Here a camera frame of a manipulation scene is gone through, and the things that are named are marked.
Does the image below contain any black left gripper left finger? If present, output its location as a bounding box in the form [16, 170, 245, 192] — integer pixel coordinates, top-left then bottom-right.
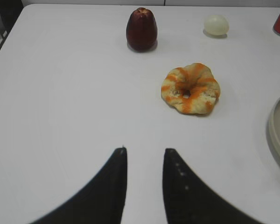
[33, 147, 128, 224]

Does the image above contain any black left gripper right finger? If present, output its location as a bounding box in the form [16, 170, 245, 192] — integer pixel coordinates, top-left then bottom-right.
[162, 148, 259, 224]

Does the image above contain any orange striped bagel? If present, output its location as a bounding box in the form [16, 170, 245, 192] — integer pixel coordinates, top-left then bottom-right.
[161, 63, 221, 114]

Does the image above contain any white egg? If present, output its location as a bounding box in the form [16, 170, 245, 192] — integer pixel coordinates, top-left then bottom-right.
[204, 14, 230, 36]

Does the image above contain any dark red wax apple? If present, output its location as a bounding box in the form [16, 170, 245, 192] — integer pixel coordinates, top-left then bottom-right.
[126, 7, 158, 51]

